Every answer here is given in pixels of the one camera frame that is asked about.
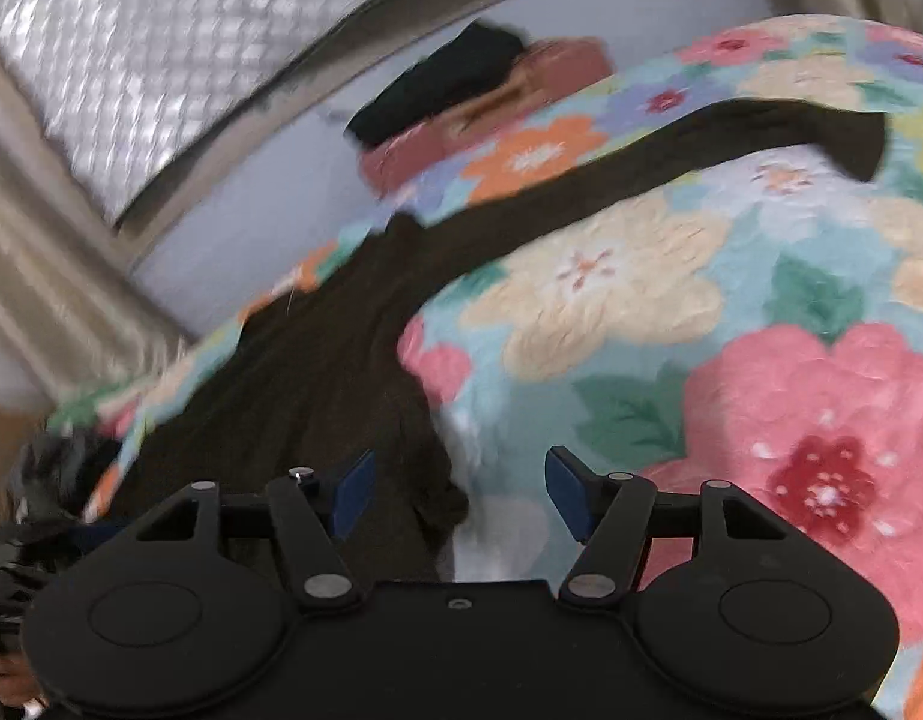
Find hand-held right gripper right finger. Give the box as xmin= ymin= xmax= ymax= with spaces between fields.
xmin=544 ymin=445 xmax=790 ymax=608

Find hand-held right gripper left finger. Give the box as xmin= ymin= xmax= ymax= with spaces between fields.
xmin=135 ymin=450 xmax=377 ymax=611

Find dark brown garment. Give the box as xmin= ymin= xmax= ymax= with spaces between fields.
xmin=109 ymin=96 xmax=887 ymax=586

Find folded black clothes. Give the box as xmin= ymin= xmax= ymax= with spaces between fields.
xmin=344 ymin=19 xmax=535 ymax=152

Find floral quilted bedspread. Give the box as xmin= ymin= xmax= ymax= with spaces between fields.
xmin=49 ymin=13 xmax=923 ymax=720

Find dark grey clothing pile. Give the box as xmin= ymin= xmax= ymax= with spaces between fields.
xmin=0 ymin=431 xmax=127 ymax=657

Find pink suitcase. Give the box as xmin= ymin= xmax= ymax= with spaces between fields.
xmin=358 ymin=36 xmax=617 ymax=202

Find foil covered window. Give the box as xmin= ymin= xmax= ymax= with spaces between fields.
xmin=0 ymin=0 xmax=479 ymax=224

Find pale blue wall sheet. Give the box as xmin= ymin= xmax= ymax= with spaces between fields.
xmin=130 ymin=11 xmax=796 ymax=338

